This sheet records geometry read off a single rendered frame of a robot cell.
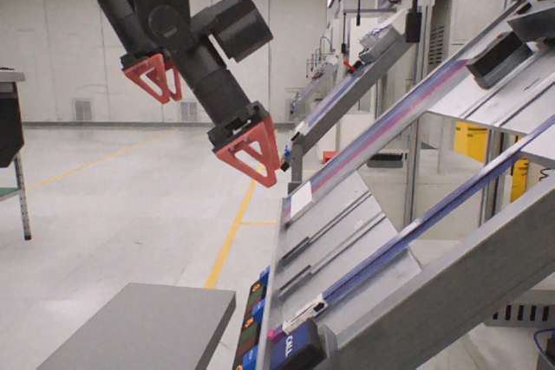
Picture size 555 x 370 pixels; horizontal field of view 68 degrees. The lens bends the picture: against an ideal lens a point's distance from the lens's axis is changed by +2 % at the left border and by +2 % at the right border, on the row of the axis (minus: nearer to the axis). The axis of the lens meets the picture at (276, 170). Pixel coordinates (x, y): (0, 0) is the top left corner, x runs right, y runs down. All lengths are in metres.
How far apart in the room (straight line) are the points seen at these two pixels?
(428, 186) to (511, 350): 1.23
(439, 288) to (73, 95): 10.20
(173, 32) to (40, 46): 10.27
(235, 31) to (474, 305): 0.39
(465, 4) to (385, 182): 0.78
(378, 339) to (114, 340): 0.51
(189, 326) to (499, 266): 0.55
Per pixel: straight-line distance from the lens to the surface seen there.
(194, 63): 0.53
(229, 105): 0.52
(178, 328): 0.80
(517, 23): 0.77
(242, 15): 0.53
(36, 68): 10.81
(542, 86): 0.63
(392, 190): 1.90
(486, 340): 0.79
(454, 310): 0.41
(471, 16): 1.93
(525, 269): 0.42
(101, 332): 0.83
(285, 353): 0.40
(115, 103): 10.02
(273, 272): 0.66
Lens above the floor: 1.03
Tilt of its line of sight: 12 degrees down
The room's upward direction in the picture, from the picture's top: straight up
